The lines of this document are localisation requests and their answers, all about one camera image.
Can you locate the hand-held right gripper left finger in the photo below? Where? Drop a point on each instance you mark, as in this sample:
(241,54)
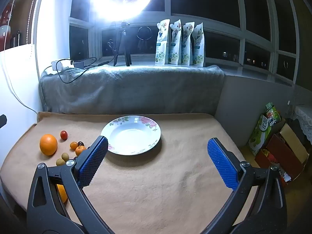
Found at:
(93,160)

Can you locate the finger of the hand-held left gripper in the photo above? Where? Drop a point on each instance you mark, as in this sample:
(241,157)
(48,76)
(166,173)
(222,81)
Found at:
(2,121)

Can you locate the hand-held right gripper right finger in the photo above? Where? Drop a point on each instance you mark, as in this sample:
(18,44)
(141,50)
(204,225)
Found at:
(223,162)

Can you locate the small mandarin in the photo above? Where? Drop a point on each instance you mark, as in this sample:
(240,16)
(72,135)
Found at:
(80,151)

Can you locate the green olive fruit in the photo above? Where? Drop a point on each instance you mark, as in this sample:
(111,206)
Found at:
(65,156)

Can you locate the floral white plate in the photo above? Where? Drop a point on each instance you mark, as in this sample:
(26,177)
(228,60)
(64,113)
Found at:
(129,136)

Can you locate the orange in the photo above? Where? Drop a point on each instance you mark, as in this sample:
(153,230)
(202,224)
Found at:
(48,144)
(62,193)

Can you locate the small orange kumquat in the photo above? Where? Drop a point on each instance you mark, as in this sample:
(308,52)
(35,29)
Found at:
(73,145)

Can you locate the red cherry tomato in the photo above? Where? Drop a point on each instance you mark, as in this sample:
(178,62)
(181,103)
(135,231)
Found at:
(63,135)

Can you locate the green printed bag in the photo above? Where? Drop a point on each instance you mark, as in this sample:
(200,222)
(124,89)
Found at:
(264,129)

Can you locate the cardboard box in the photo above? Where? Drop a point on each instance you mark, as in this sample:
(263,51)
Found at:
(285,153)

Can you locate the beige blanket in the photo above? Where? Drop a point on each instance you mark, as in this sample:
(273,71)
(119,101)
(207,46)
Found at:
(158,187)

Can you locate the grey cushion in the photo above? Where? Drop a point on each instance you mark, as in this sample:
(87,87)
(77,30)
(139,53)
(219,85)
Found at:
(134,90)

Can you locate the red decoration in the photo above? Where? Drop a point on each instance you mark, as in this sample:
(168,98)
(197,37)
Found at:
(4,34)

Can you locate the white lace cloth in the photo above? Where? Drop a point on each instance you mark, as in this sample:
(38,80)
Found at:
(304,117)

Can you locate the black power adapter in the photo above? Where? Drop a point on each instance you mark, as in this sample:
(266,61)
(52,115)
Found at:
(78,64)

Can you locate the white floral refill pouch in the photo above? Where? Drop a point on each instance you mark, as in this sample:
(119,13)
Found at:
(198,46)
(175,43)
(162,43)
(187,45)

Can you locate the black tripod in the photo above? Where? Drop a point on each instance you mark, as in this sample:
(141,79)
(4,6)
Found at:
(121,41)

